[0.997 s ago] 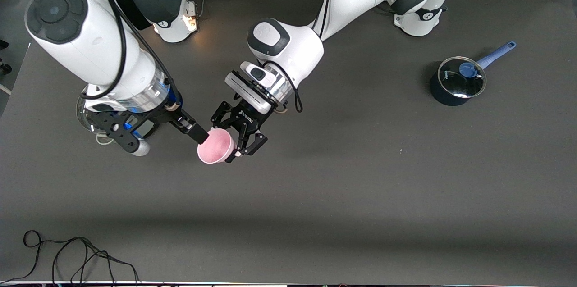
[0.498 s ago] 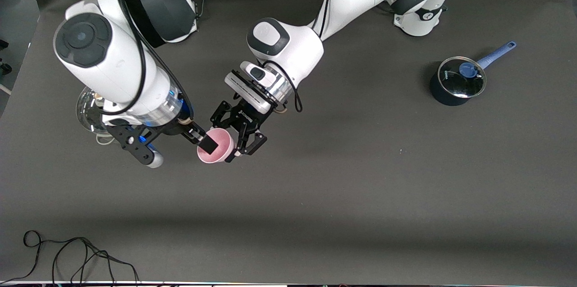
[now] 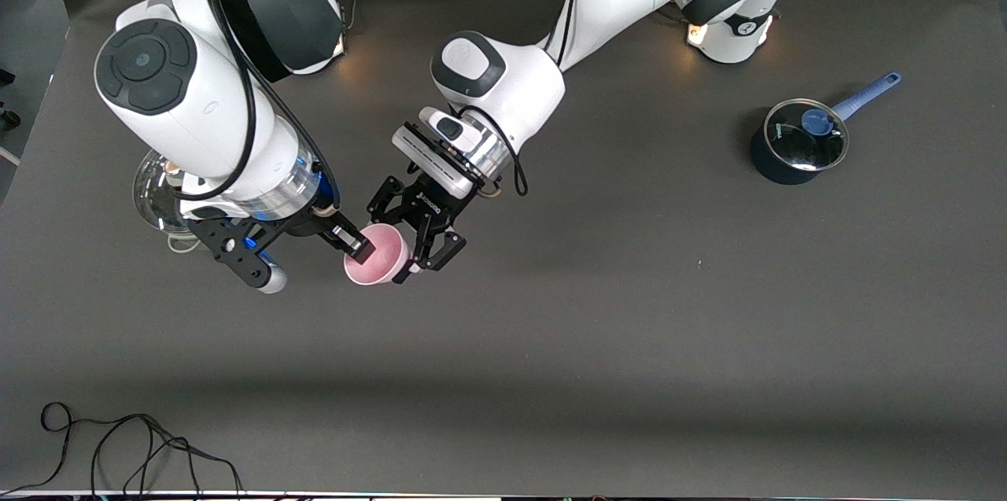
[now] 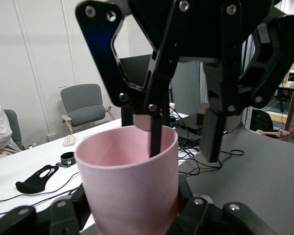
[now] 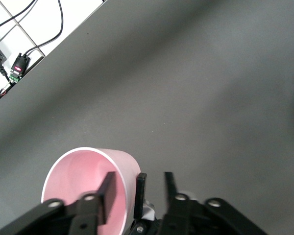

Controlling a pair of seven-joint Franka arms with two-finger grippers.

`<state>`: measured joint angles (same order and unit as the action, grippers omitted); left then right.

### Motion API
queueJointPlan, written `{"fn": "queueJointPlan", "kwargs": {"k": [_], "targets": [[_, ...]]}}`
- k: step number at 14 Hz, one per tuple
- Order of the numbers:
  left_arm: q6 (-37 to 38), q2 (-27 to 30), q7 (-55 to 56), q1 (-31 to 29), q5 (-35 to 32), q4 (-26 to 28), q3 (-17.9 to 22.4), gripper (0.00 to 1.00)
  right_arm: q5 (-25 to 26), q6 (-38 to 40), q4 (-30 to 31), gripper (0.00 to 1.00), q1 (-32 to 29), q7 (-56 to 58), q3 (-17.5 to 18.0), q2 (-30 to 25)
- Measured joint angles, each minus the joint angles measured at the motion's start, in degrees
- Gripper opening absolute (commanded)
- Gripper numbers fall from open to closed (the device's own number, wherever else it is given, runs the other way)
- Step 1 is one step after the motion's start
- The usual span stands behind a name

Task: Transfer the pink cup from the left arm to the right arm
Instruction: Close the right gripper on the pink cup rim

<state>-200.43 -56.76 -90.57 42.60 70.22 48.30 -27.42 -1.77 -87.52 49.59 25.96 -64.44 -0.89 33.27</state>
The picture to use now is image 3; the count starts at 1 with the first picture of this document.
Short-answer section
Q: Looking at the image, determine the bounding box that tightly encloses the pink plastic cup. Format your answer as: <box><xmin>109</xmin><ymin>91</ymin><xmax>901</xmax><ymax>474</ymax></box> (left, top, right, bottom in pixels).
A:
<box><xmin>343</xmin><ymin>223</ymin><xmax>411</xmax><ymax>287</ymax></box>

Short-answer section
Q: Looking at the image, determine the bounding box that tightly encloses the glass pot lid, wooden knob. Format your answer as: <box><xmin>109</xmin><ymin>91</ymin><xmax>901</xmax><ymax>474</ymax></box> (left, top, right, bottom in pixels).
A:
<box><xmin>132</xmin><ymin>151</ymin><xmax>190</xmax><ymax>234</ymax></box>

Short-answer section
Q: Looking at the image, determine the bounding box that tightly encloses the dark grey table mat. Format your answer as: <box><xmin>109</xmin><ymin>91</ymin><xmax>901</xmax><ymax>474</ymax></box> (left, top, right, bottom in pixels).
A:
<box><xmin>0</xmin><ymin>0</ymin><xmax>1007</xmax><ymax>498</ymax></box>

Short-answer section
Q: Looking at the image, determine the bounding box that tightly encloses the dark blue saucepan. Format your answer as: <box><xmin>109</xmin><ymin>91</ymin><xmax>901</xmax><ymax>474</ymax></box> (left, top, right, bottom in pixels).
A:
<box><xmin>749</xmin><ymin>72</ymin><xmax>903</xmax><ymax>186</ymax></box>

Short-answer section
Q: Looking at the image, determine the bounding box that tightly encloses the glass lid, blue knob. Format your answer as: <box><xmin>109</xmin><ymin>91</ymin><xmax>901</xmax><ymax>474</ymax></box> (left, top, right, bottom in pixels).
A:
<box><xmin>764</xmin><ymin>98</ymin><xmax>850</xmax><ymax>172</ymax></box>

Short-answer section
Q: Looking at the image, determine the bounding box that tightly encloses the thin black loose cable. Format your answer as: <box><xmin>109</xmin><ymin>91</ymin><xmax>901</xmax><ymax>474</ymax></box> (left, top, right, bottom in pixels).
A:
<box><xmin>0</xmin><ymin>402</ymin><xmax>245</xmax><ymax>498</ymax></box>

